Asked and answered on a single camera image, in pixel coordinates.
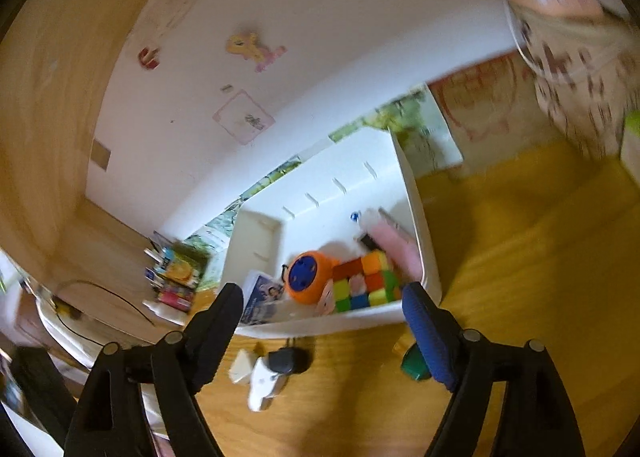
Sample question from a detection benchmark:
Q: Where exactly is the pink-edged square paper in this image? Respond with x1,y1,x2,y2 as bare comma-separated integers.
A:
212,88,276,145

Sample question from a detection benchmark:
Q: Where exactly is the white plastic storage bin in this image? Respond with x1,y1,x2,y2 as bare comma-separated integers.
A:
220,127,443,339

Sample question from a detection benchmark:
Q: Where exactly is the green cap item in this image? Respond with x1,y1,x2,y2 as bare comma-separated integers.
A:
400,343,432,382

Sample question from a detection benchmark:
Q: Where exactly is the blue white card box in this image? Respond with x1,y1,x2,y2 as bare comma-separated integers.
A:
239,272,286,327

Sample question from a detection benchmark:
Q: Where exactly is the pink cylinder tube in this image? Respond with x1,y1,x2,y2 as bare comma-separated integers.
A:
367,209,425,283

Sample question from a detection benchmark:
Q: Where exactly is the pink plush pad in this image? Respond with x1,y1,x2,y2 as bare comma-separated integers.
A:
316,282,341,315

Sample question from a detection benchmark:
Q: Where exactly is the dark furniture piece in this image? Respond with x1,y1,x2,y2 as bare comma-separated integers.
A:
10,344,76,438

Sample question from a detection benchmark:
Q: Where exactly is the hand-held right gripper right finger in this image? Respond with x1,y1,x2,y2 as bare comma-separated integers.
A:
401,282,586,457

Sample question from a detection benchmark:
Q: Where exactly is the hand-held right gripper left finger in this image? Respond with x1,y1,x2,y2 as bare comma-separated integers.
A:
64,282,244,457

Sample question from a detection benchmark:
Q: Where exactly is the orange round toy blue face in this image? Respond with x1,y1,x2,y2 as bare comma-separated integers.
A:
282,250,346,307

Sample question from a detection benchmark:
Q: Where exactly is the colourful puzzle cube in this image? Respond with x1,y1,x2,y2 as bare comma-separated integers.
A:
331,250,405,313

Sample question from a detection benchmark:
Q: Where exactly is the letter-print canvas bag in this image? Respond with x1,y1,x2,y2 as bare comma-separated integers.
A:
505,2,640,162

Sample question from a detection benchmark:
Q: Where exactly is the yellow pony sticker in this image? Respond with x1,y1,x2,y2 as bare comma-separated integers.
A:
225,31,288,72

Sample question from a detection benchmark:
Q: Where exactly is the brown paper sheet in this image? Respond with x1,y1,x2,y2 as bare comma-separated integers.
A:
429,54,566,172

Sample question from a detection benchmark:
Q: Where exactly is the black power adapter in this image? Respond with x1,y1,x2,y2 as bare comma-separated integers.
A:
269,347,311,374

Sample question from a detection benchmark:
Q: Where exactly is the black cable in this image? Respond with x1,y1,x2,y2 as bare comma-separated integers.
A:
52,279,156,328

